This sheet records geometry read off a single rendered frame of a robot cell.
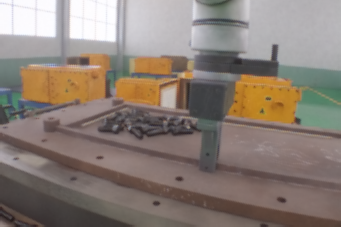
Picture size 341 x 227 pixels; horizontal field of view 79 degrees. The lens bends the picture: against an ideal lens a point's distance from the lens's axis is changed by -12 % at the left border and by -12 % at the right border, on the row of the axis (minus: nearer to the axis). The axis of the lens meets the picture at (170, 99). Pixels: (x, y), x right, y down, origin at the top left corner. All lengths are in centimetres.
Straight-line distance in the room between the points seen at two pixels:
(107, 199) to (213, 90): 22
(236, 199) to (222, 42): 22
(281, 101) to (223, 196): 264
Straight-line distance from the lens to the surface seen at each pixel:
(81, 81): 367
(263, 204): 34
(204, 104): 31
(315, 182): 41
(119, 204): 36
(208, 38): 33
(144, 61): 956
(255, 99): 291
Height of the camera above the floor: 155
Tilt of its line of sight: 11 degrees down
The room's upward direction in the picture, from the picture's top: 3 degrees clockwise
